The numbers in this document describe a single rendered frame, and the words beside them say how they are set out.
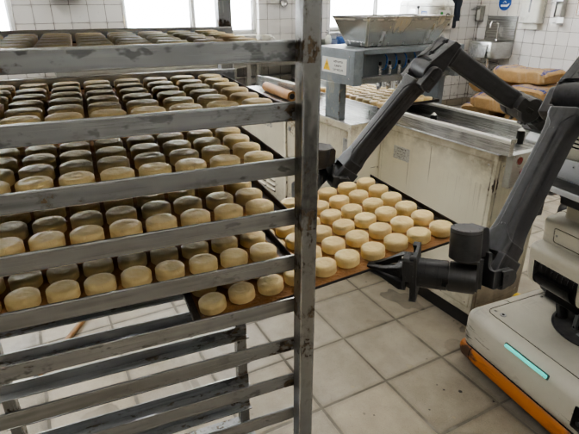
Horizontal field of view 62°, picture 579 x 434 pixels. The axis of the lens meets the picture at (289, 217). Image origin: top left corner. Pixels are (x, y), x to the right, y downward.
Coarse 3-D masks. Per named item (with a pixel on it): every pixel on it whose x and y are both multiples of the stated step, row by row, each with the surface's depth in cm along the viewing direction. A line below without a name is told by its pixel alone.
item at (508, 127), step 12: (324, 84) 328; (408, 108) 265; (420, 108) 257; (432, 108) 250; (444, 108) 243; (456, 108) 237; (456, 120) 238; (468, 120) 232; (480, 120) 226; (492, 120) 221; (504, 120) 215; (504, 132) 217; (516, 132) 212; (528, 132) 207
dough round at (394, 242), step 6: (390, 234) 103; (396, 234) 102; (402, 234) 102; (384, 240) 101; (390, 240) 100; (396, 240) 100; (402, 240) 100; (390, 246) 100; (396, 246) 99; (402, 246) 99
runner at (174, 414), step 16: (256, 384) 94; (272, 384) 95; (288, 384) 97; (208, 400) 91; (224, 400) 92; (240, 400) 94; (160, 416) 88; (176, 416) 89; (96, 432) 84; (112, 432) 85; (128, 432) 86
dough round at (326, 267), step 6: (318, 258) 97; (324, 258) 97; (330, 258) 96; (318, 264) 95; (324, 264) 95; (330, 264) 94; (336, 264) 95; (318, 270) 94; (324, 270) 93; (330, 270) 94; (336, 270) 95; (318, 276) 94; (324, 276) 94
